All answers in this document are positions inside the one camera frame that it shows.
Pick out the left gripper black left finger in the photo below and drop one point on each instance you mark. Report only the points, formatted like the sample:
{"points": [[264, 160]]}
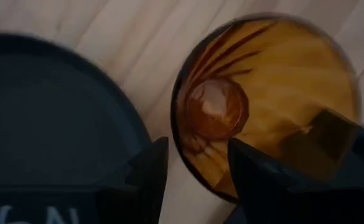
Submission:
{"points": [[132, 193]]}

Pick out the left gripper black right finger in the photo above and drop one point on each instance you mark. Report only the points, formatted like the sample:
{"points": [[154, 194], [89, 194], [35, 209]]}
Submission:
{"points": [[278, 199]]}

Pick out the black round plate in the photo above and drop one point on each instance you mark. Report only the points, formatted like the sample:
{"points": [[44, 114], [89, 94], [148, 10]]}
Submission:
{"points": [[51, 115]]}

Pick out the amber glass cup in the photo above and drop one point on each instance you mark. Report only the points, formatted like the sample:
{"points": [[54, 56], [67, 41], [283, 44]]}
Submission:
{"points": [[278, 71]]}

